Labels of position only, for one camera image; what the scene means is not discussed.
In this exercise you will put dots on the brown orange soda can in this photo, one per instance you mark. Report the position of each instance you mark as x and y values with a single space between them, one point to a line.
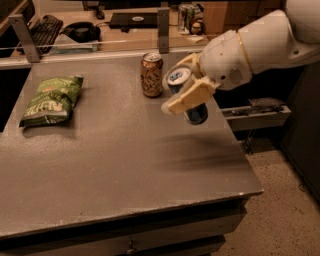
151 74

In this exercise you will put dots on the grey metal bracket middle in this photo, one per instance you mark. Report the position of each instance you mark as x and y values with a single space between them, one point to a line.
163 30

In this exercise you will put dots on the green chip bag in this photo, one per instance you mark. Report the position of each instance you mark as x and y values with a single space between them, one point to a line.
53 102

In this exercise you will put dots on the grey metal bracket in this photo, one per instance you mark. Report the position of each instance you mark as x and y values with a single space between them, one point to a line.
163 30
21 29

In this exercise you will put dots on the grey drawer unit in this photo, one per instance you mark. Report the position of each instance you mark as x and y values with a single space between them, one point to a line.
192 231

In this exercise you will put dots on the blue silver redbull can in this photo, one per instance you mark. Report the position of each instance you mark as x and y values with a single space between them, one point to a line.
179 79

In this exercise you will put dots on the black laptop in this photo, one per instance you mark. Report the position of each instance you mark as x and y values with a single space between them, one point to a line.
133 20

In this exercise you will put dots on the small round brown object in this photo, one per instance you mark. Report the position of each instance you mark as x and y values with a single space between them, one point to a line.
196 28

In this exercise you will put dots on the black keyboard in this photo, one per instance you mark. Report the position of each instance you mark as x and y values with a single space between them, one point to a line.
45 31

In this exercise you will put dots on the wooden cabinet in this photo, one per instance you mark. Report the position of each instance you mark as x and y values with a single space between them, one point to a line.
221 16

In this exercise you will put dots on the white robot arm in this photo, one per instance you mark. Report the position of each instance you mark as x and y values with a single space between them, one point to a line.
281 39

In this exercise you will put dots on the grey metal bracket left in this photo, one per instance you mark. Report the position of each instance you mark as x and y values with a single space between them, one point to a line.
21 29

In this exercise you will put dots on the cans on back desk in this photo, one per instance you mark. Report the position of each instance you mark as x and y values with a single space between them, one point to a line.
186 14

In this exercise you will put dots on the black headphones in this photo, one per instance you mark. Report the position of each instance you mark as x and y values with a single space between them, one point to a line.
82 32

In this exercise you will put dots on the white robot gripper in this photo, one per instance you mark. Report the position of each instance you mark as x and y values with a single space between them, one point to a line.
222 62

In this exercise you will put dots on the grey metal shelf tray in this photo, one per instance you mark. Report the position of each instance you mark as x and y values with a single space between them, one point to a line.
259 113

